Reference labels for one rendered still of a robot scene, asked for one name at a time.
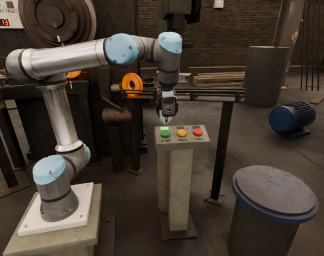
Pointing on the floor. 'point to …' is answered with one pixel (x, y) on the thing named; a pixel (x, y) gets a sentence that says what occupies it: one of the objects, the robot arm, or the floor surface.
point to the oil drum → (264, 74)
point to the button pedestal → (179, 179)
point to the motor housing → (115, 142)
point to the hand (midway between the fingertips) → (166, 123)
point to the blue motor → (292, 118)
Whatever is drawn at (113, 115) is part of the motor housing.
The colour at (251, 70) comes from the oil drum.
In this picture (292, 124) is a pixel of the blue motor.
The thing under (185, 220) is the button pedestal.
